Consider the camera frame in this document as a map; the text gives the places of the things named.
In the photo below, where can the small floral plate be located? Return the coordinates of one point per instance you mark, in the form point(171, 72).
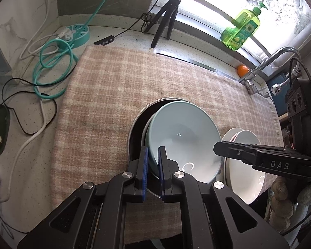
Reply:
point(246, 171)

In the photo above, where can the blue box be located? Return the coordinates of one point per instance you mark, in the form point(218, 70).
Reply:
point(274, 103)

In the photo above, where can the black tripod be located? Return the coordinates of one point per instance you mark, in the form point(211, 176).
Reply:
point(174, 0)

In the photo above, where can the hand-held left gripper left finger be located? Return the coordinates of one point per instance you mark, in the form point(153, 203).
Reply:
point(144, 171)

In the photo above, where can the steel kitchen faucet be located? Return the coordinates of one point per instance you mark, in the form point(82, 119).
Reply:
point(259, 68)

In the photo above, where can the large steel bowl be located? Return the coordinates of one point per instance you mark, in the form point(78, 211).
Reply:
point(137, 129)

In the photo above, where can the round teal power strip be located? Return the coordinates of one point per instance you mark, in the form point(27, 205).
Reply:
point(80, 37)

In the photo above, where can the person's right hand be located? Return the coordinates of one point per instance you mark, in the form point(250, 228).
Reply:
point(282, 207)

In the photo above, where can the green dish soap bottle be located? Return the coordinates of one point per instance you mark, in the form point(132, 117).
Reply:
point(241, 28)

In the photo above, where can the large floral plate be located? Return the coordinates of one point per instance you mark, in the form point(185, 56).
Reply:
point(224, 137)

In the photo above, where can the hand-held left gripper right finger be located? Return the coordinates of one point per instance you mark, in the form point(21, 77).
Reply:
point(161, 171)

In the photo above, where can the light blue ceramic bowl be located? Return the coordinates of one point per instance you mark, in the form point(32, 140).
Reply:
point(184, 129)

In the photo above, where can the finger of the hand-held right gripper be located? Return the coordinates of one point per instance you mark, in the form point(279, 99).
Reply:
point(233, 150)

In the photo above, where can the beige plaid cloth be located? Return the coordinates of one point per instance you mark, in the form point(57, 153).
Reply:
point(106, 96)

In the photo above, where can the orange fruit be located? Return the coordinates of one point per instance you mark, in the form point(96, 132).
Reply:
point(243, 70)

